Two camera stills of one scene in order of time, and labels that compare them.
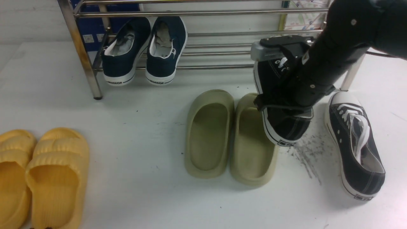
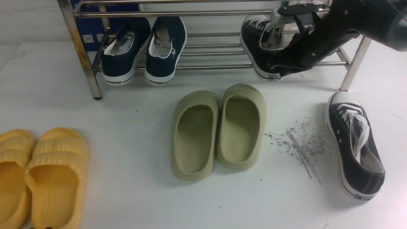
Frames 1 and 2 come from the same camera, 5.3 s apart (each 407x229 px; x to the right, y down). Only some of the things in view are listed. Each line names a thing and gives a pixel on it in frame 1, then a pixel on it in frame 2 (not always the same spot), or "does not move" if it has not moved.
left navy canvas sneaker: x=120 y=56 does not move
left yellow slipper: x=17 y=148 does not move
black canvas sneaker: x=272 y=76 -> x=261 y=39
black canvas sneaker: x=357 y=149 does not move
